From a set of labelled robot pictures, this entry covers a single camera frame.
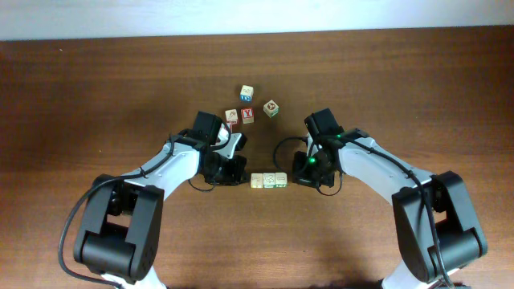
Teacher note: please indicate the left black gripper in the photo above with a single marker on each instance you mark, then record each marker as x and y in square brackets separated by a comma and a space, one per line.
[234, 175]

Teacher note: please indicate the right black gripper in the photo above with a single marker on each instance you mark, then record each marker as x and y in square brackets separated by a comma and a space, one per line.
[307, 172]

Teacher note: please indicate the wooden block yellow side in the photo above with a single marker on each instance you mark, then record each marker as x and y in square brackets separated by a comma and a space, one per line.
[281, 180]

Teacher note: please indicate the wooden block plain picture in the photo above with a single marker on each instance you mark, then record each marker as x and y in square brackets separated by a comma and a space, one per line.
[257, 181]

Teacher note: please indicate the wooden block green picture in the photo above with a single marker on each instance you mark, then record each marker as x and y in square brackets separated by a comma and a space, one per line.
[269, 180]

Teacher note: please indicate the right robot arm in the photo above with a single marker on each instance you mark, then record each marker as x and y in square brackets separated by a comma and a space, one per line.
[437, 228]

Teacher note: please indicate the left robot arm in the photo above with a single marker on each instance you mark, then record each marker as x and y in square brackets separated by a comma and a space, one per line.
[120, 229]

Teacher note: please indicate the wooden block red flower picture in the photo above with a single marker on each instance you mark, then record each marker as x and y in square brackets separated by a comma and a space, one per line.
[232, 116]

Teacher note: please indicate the wooden block red letter Y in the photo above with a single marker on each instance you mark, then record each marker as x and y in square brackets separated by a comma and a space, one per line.
[247, 115]

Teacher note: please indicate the wooden block brown picture top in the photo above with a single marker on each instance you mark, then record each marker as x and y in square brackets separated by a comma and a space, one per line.
[271, 108]

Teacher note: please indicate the wooden block blue letter D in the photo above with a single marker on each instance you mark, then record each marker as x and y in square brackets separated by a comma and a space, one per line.
[246, 93]

